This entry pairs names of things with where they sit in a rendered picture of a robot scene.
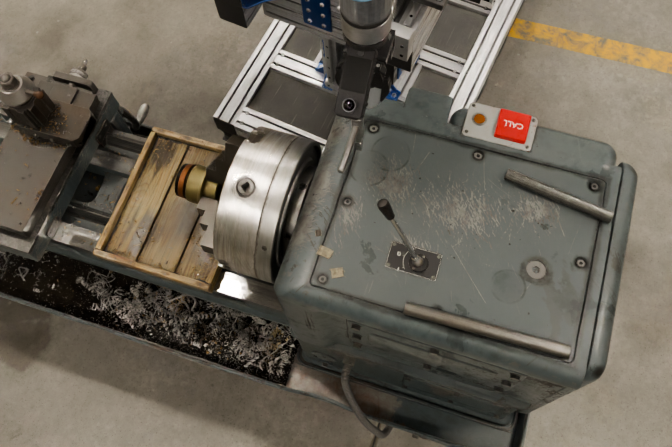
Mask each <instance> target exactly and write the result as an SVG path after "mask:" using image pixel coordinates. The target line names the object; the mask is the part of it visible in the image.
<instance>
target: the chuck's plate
mask: <svg viewBox="0 0 672 447"><path fill-rule="evenodd" d="M321 155H322V154H321V147H320V144H319V143H318V142H317V141H315V140H312V139H308V138H304V137H299V138H297V139H296V140H295V141H294V142H293V143H292V144H291V145H290V146H289V148H288V149H287V151H286V153H285V154H284V156H283V158H282V160H281V162H280V164H279V166H278V169H277V171H276V173H275V176H274V178H273V181H272V183H271V186H270V189H269V192H268V195H267V198H266V202H265V205H264V209H263V212H262V216H261V221H260V225H259V230H258V235H257V242H256V250H255V270H256V274H257V277H258V278H259V279H260V280H263V281H266V282H269V283H273V284H274V283H275V280H276V278H277V275H278V272H279V269H280V267H281V264H282V261H283V258H282V255H281V242H282V234H283V229H284V224H285V220H286V216H287V212H288V209H289V205H290V202H291V199H292V196H293V194H294V191H295V189H296V186H297V184H298V182H299V180H300V178H301V176H302V174H303V173H304V171H305V170H306V169H307V167H309V166H311V165H312V166H316V167H317V166H318V163H319V161H320V158H321Z"/></svg>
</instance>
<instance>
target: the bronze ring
mask: <svg viewBox="0 0 672 447"><path fill-rule="evenodd" d="M206 168H207V166H203V165H200V164H198V165H193V164H188V163H186V164H184V165H183V166H182V167H181V168H180V170H179V172H178V174H177V177H176V180H175V187H174V189H175V194H176V195H177V196H180V197H181V198H185V199H187V201H189V202H192V203H195V204H198V203H199V201H200V199H201V196H205V197H207V198H211V199H214V200H218V201H219V198H220V194H221V191H222V187H223V185H222V184H219V183H215V182H212V181H208V180H206Z"/></svg>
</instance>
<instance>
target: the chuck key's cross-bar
mask: <svg viewBox="0 0 672 447"><path fill-rule="evenodd" d="M396 4H397V0H392V18H393V15H394V11H395V8H396ZM358 130H359V127H358V126H354V125H353V127H352V129H351V132H350V135H349V138H348V141H347V144H346V147H345V150H344V152H343V155H342V158H341V161H340V164H339V167H338V170H337V171H338V172H339V173H344V171H345V168H346V165H347V162H348V159H349V157H350V154H351V151H352V148H353V145H354V142H355V139H356V136H357V133H358Z"/></svg>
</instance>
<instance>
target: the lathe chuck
mask: <svg viewBox="0 0 672 447"><path fill-rule="evenodd" d="M251 133H253V134H258V133H259V134H262V135H263V136H264V137H263V138H262V139H261V141H260V142H259V143H258V142H256V143H255V144H253V143H250V140H247V139H245V140H244V141H243V142H242V144H241V145H240V147H239V149H238V151H237V153H236V155H235V157H234V159H233V161H232V163H231V165H230V168H229V170H228V173H227V175H226V178H225V181H224V184H223V187H222V191H221V194H220V198H219V202H218V206H217V211H216V216H215V222H214V230H213V253H214V257H215V259H216V260H220V259H221V260H224V261H226V263H229V266H230V267H228V266H225V265H224V264H221V263H218V266H219V267H221V268H223V269H227V270H230V271H233V272H236V273H240V274H243V275H246V276H250V277H253V278H256V279H259V278H258V277H257V274H256V270H255V250H256V242H257V235H258V230H259V225H260V221H261V216H262V212H263V209H264V205H265V202H266V198H267V195H268V192H269V189H270V186H271V183H272V181H273V178H274V176H275V173H276V171H277V169H278V166H279V164H280V162H281V160H282V158H283V156H284V154H285V153H286V151H287V149H288V148H289V146H290V145H291V144H292V143H293V142H294V141H295V140H296V139H297V138H299V137H301V136H297V135H293V134H290V133H286V132H282V131H278V130H275V129H271V128H267V127H264V126H259V127H257V128H255V129H254V130H253V131H251ZM245 178H248V179H251V180H252V181H253V182H254V184H255V188H254V191H253V192H252V193H251V194H249V195H242V194H241V193H240V192H239V191H238V184H239V182H240V181H241V180H242V179H245ZM259 280H260V279H259Z"/></svg>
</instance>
